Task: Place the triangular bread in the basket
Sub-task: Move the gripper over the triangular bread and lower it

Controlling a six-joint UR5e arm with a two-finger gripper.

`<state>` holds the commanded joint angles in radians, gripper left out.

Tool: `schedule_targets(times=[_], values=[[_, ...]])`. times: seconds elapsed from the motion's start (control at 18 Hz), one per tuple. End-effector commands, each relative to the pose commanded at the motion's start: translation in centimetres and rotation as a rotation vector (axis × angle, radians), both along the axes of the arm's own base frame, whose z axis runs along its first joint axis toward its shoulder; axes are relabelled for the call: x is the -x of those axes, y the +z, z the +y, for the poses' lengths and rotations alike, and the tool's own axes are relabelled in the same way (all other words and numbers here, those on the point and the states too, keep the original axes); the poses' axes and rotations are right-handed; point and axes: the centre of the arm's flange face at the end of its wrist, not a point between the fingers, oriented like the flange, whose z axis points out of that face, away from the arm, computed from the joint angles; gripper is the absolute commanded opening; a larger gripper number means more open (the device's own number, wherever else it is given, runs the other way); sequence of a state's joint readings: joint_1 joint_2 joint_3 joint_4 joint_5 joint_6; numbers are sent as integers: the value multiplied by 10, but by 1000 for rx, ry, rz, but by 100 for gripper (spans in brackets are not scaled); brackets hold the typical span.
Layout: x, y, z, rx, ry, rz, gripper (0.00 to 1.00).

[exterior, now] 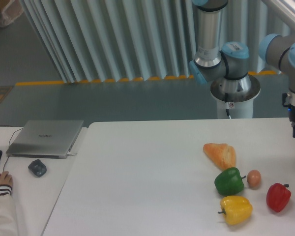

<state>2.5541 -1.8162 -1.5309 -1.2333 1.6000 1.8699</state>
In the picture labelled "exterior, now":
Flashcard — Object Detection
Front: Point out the triangular golden bread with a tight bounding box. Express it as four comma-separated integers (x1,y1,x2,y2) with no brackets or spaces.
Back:
203,143,236,171

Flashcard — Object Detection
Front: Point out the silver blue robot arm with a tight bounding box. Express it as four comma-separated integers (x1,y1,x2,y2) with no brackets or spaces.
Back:
189,0,295,137

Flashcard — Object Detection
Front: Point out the white striped sleeve forearm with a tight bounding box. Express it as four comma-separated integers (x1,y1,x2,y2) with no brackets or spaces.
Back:
0,185,19,236

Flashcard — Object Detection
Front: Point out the person's hand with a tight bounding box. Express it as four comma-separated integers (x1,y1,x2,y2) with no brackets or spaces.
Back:
0,171,13,196

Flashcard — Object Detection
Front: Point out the brown egg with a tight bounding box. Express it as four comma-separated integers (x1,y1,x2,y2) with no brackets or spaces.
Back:
247,170,261,188

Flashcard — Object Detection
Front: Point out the red bell pepper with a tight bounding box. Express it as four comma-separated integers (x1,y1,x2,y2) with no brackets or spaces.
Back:
266,183,291,213

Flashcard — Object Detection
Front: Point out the green bell pepper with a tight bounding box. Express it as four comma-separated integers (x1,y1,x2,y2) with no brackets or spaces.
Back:
214,167,246,196

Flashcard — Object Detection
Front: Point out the yellow bell pepper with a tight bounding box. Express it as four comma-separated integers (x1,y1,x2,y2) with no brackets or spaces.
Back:
218,196,253,225

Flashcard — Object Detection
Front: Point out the white folding partition screen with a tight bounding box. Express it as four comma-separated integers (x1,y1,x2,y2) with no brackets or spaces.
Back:
21,0,292,83

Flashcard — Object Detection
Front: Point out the silver closed laptop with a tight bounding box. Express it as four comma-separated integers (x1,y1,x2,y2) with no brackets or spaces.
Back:
6,120,84,159

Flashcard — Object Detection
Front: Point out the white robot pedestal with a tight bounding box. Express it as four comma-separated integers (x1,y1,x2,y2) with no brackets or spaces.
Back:
210,75,261,119

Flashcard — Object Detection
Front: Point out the black mouse cable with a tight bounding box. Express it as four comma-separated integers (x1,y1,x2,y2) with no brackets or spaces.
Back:
0,125,24,173

